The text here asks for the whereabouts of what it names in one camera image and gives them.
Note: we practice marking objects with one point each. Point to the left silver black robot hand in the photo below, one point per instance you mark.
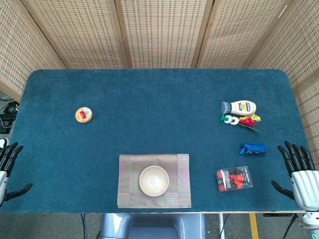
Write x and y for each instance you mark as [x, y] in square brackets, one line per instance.
[3, 159]

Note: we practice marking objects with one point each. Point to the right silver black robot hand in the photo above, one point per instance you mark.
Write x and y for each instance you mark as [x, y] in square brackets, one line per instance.
[306, 184]

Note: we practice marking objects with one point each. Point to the gray woven placemat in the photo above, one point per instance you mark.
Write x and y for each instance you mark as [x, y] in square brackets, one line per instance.
[127, 179]

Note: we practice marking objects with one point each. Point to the white bowl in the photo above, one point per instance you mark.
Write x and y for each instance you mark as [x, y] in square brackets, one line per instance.
[154, 180]

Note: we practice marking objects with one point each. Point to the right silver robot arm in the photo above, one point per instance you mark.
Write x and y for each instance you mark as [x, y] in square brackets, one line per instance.
[311, 221]

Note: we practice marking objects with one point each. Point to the gray blue robot base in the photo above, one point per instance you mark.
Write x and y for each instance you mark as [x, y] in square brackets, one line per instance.
[154, 226]

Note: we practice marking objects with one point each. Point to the white shoe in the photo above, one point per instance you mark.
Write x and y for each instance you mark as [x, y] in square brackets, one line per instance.
[3, 143]

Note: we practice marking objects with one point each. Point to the blue stapler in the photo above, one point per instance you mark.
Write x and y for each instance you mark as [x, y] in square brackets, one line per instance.
[253, 149]

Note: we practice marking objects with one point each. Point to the clear box of red caps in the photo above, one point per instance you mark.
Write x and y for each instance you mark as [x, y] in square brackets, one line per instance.
[234, 178]

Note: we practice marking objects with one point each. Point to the round yellow tin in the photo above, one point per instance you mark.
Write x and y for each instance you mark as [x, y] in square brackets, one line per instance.
[84, 115]

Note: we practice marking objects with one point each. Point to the white metal table leg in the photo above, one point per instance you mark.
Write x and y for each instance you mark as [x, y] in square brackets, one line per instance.
[221, 226]

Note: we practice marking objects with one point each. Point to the mayonnaise squeeze bottle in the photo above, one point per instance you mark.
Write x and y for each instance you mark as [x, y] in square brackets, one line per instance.
[241, 107]

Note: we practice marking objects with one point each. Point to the blue carpet table cover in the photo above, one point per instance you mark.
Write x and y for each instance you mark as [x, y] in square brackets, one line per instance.
[149, 112]

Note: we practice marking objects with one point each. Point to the woven wood folding screen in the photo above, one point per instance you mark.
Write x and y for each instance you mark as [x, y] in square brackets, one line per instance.
[162, 32]

